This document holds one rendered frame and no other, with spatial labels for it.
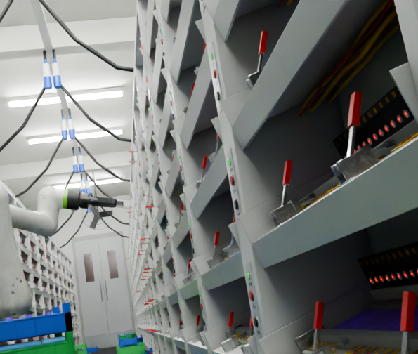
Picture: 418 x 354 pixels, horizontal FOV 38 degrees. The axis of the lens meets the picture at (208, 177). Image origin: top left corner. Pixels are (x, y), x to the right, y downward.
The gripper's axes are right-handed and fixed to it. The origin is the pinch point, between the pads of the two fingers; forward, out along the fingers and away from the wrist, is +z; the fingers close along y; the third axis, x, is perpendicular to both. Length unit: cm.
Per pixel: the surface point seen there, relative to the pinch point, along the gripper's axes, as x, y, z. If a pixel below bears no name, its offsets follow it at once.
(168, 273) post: -29.7, -17.6, 24.9
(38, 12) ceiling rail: 153, -115, -73
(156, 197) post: 8.5, -17.5, 15.9
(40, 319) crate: -56, 110, -18
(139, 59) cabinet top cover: 79, -9, 1
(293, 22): -23, 231, 19
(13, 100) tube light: 168, -347, -130
